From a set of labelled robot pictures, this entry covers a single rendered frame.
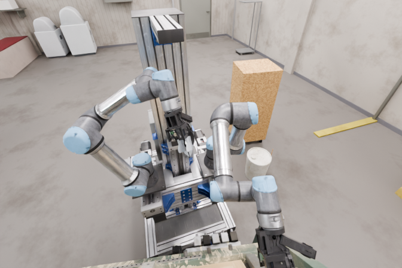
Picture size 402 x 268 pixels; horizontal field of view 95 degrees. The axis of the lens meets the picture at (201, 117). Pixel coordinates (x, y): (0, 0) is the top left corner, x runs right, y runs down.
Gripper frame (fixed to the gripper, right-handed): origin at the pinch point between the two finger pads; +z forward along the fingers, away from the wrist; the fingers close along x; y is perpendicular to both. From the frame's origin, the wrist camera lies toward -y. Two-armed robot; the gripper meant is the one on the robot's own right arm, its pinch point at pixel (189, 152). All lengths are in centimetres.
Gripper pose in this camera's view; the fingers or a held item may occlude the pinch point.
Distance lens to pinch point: 80.5
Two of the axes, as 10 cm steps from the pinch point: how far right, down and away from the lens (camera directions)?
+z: 2.8, 9.4, 2.0
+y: -2.7, 2.7, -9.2
